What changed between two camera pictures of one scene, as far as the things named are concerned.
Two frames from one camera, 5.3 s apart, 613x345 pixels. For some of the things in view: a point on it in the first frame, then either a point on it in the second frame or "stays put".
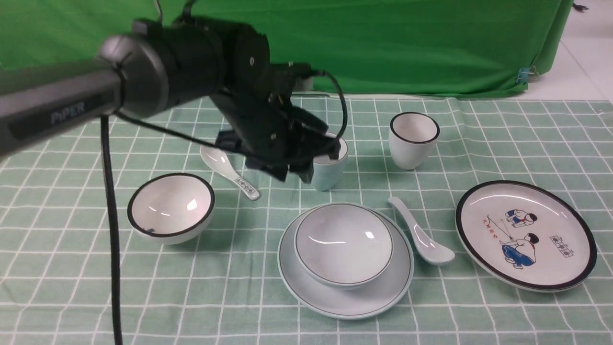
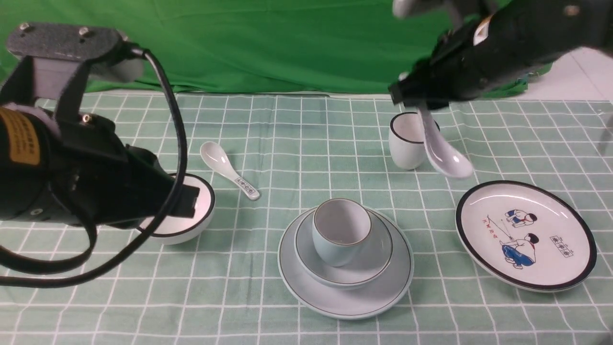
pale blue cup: (330, 175) to (339, 226)
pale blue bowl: (340, 246) stays put
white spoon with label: (221, 162) stays put
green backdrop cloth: (415, 47) stays put
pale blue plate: (368, 300) stays put
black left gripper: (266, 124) to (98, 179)
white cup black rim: (411, 135) stays put
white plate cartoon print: (525, 236) stays put
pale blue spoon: (426, 247) to (446, 158)
